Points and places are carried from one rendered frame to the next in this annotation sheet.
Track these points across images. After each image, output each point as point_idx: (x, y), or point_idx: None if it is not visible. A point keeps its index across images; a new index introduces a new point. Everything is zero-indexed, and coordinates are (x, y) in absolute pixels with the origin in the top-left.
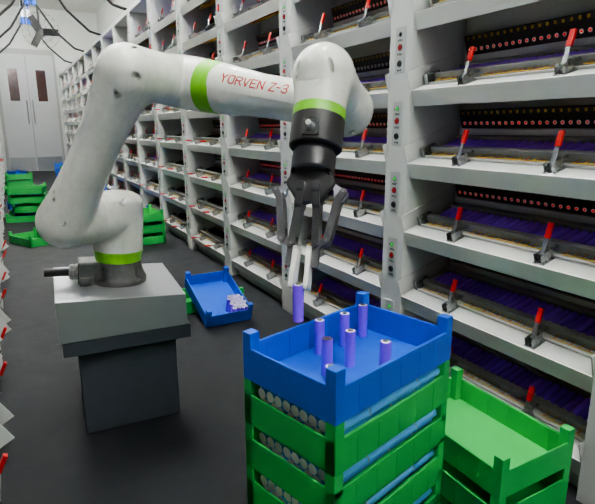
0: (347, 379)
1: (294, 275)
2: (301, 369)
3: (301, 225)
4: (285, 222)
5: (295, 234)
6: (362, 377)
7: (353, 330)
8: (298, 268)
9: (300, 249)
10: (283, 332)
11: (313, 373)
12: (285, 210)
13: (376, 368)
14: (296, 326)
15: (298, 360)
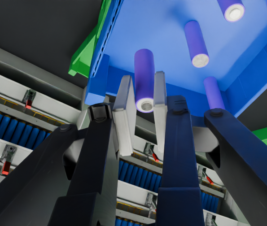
0: (221, 25)
1: (134, 111)
2: (152, 23)
3: (107, 155)
4: (55, 184)
5: (117, 171)
6: (252, 102)
7: (240, 10)
8: (129, 95)
9: (127, 120)
10: (111, 31)
11: (172, 28)
12: (23, 216)
13: None
14: (120, 0)
15: (136, 0)
